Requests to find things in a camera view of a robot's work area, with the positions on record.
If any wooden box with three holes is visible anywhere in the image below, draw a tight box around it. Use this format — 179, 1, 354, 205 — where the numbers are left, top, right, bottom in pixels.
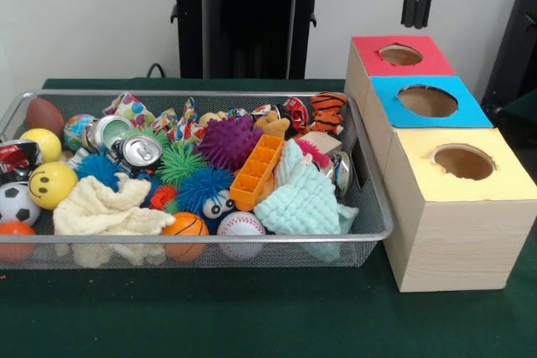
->
344, 34, 537, 293

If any shallow silver mesh bin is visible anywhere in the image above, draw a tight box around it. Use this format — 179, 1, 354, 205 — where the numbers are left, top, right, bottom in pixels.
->
0, 88, 395, 271

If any black upright panel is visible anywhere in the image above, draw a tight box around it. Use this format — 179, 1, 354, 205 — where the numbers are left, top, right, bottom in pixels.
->
481, 0, 537, 112

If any tiger plush toy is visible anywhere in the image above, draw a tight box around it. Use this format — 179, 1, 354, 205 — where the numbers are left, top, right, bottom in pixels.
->
309, 91, 349, 133

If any dark green table cloth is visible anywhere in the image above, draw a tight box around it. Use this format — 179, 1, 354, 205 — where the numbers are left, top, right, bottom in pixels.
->
0, 77, 537, 358
488, 88, 537, 152

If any light blue knitted cloth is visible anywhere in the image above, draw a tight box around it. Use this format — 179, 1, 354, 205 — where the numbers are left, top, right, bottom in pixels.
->
253, 138, 361, 262

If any orange plastic compartment tray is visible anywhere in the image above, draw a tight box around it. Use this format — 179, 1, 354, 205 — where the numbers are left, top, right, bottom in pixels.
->
229, 134, 285, 212

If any small white baseball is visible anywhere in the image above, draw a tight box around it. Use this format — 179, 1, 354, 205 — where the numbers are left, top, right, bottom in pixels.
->
216, 210, 268, 261

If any small orange basketball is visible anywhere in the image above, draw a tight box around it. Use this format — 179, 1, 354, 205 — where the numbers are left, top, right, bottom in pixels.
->
161, 211, 211, 262

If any cream waffle cloth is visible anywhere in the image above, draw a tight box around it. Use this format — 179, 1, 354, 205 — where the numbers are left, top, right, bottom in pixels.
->
52, 172, 177, 267

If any small brown football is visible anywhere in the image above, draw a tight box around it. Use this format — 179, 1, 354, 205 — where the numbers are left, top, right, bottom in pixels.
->
26, 97, 66, 137

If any yellow smiley ball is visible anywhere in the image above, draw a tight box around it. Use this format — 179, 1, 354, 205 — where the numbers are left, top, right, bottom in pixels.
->
28, 161, 80, 211

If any small soccer ball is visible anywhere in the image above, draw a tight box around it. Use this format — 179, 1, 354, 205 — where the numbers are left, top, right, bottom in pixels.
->
0, 182, 42, 226

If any plain orange ball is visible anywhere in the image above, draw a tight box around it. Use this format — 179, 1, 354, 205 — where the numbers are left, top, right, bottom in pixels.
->
0, 221, 38, 262

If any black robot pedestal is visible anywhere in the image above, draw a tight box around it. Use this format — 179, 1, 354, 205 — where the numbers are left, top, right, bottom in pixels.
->
161, 0, 339, 79

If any black cable loop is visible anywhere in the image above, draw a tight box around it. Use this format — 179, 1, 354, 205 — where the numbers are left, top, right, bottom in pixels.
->
146, 63, 180, 79

